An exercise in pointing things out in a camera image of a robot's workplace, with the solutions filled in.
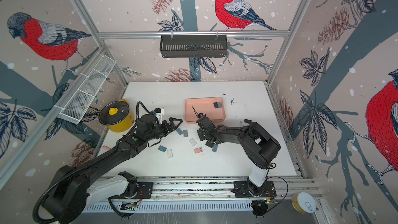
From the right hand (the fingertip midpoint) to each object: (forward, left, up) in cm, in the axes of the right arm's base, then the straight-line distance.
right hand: (203, 129), depth 95 cm
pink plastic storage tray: (+18, -1, +1) cm, 18 cm away
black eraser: (-10, -4, 0) cm, 11 cm away
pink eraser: (-14, +3, +1) cm, 14 cm away
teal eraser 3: (-13, +23, 0) cm, 27 cm away
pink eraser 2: (-14, +56, 0) cm, 58 cm away
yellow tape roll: (-37, -46, +4) cm, 59 cm away
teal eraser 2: (-12, -7, -1) cm, 14 cm away
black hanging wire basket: (+49, +12, +28) cm, 58 cm away
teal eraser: (+19, -11, 0) cm, 22 cm away
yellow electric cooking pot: (+1, +50, +12) cm, 52 cm away
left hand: (-5, +11, +17) cm, 21 cm away
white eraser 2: (-16, +18, 0) cm, 24 cm away
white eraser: (-9, +6, 0) cm, 11 cm away
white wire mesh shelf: (-1, +67, +23) cm, 71 cm away
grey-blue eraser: (-4, +11, +1) cm, 11 cm away
